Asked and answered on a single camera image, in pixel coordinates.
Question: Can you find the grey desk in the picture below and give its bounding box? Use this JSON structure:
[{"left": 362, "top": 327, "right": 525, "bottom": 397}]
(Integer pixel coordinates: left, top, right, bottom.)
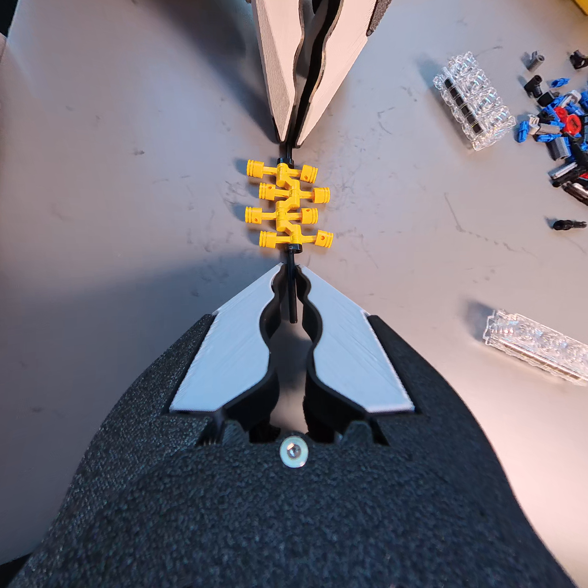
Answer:
[{"left": 0, "top": 0, "right": 588, "bottom": 579}]

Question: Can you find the clear cylinder block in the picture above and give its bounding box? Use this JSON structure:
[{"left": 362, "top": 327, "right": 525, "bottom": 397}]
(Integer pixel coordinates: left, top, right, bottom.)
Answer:
[
  {"left": 482, "top": 309, "right": 588, "bottom": 386},
  {"left": 433, "top": 51, "right": 518, "bottom": 152}
]

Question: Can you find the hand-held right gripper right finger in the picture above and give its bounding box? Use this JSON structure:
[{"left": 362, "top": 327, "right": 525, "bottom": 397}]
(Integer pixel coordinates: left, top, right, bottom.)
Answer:
[{"left": 294, "top": 266, "right": 415, "bottom": 443}]

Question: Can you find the pile of mixed small bricks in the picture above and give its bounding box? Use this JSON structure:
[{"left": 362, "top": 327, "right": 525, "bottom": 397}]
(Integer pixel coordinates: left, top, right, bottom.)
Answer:
[{"left": 514, "top": 48, "right": 588, "bottom": 206}]

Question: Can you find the black axle with yellow pistons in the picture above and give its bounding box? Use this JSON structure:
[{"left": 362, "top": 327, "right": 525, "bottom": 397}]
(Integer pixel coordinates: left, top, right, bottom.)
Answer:
[
  {"left": 244, "top": 206, "right": 334, "bottom": 324},
  {"left": 246, "top": 145, "right": 331, "bottom": 205}
]

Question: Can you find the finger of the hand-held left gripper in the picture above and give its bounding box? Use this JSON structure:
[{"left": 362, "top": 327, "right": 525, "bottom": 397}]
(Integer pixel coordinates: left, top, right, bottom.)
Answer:
[
  {"left": 294, "top": 0, "right": 379, "bottom": 149},
  {"left": 252, "top": 0, "right": 305, "bottom": 144}
]

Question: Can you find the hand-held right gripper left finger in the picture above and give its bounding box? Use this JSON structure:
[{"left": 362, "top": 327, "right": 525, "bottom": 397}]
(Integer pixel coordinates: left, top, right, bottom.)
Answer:
[{"left": 170, "top": 264, "right": 287, "bottom": 435}]

